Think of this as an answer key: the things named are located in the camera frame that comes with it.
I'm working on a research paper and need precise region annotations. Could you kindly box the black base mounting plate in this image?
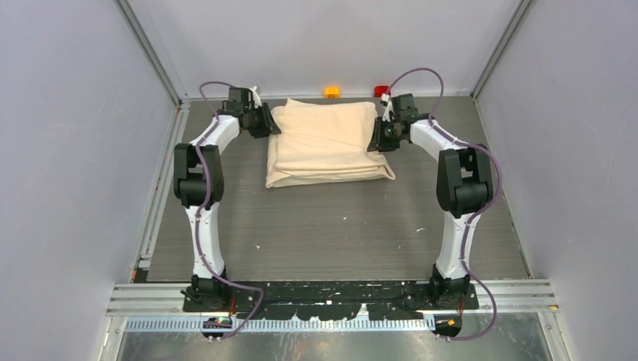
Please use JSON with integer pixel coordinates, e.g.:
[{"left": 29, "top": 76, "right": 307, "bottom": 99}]
[{"left": 181, "top": 280, "right": 479, "bottom": 321}]

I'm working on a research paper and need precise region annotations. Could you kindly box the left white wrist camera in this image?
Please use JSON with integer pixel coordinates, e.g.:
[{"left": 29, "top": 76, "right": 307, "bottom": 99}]
[{"left": 249, "top": 86, "right": 263, "bottom": 108}]

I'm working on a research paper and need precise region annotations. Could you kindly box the red button block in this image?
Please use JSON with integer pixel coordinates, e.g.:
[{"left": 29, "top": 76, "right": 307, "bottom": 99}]
[{"left": 373, "top": 85, "right": 391, "bottom": 98}]

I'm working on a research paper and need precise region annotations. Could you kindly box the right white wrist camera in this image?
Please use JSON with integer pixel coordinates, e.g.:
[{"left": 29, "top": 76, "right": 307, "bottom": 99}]
[{"left": 380, "top": 93, "right": 393, "bottom": 122}]

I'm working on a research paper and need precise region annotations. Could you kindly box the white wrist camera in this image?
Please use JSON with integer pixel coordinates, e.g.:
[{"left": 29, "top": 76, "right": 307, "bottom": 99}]
[
  {"left": 249, "top": 86, "right": 263, "bottom": 108},
  {"left": 380, "top": 93, "right": 393, "bottom": 122}
]

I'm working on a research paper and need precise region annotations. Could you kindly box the yellow button block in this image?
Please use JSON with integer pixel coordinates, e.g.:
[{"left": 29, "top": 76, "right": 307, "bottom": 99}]
[{"left": 323, "top": 86, "right": 341, "bottom": 99}]

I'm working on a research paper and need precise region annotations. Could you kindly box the beige cloth wrap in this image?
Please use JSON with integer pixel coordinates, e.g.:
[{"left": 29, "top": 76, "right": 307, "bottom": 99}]
[{"left": 266, "top": 99, "right": 396, "bottom": 189}]

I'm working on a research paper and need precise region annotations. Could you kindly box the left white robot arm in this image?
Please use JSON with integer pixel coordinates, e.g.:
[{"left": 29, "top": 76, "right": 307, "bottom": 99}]
[{"left": 173, "top": 86, "right": 281, "bottom": 312}]

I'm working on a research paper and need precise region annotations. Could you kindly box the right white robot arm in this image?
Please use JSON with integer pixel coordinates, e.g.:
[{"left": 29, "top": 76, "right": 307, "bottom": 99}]
[{"left": 368, "top": 94, "right": 494, "bottom": 309}]

